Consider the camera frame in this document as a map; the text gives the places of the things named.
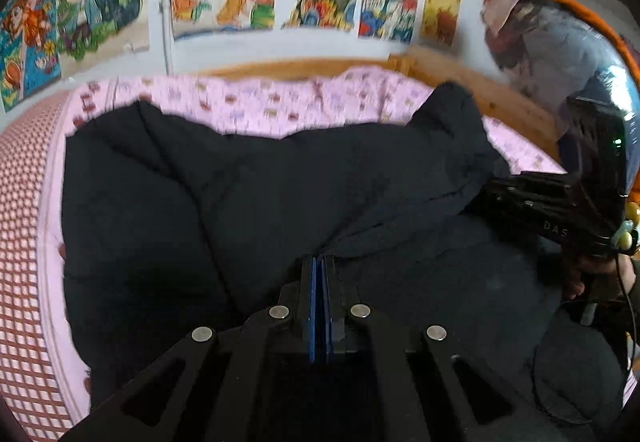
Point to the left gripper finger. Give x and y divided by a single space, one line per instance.
334 314
308 306

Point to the black garment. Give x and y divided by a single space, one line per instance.
253 382

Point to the plastic bagged clothes pile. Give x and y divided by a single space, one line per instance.
550 55

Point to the person right hand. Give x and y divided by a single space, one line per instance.
602 279

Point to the pink apple print bedsheet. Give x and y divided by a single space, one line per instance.
300 102

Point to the yellow bear drawing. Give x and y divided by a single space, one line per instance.
439 20

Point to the orange haired mermaid drawing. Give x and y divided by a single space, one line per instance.
29 57

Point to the white wall pipe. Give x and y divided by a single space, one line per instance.
168 41

